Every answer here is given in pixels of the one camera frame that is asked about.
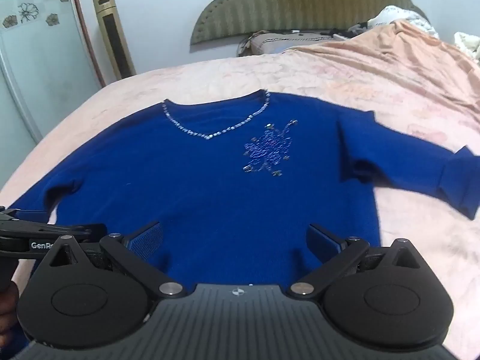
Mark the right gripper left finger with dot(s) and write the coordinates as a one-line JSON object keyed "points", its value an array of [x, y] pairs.
{"points": [[130, 254]]}

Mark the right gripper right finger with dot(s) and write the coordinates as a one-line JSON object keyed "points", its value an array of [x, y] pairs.
{"points": [[337, 256]]}

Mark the blue beaded sweater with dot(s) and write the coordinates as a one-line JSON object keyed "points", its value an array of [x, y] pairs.
{"points": [[235, 184]]}

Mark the dark clothes pile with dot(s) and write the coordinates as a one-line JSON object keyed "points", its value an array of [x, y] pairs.
{"points": [[349, 33]]}

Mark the dark-skinned left hand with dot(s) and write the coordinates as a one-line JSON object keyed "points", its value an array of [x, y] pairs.
{"points": [[8, 302]]}

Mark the frosted floral wardrobe door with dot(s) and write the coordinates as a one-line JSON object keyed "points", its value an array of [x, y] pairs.
{"points": [[46, 73]]}

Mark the pink floral bed sheet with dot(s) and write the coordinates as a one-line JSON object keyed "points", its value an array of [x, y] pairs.
{"points": [[412, 82]]}

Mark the brown patterned pillow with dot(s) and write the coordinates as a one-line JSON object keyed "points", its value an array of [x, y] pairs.
{"points": [[266, 43]]}

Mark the white quilted blanket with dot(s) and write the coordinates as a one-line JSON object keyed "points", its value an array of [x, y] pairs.
{"points": [[391, 13]]}

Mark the cream crumpled cloth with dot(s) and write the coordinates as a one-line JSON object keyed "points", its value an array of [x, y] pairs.
{"points": [[468, 44]]}

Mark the gold tower air conditioner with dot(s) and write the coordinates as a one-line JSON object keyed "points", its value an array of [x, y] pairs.
{"points": [[114, 38]]}

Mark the olive green padded headboard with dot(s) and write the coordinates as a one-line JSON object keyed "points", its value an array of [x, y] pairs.
{"points": [[230, 18]]}

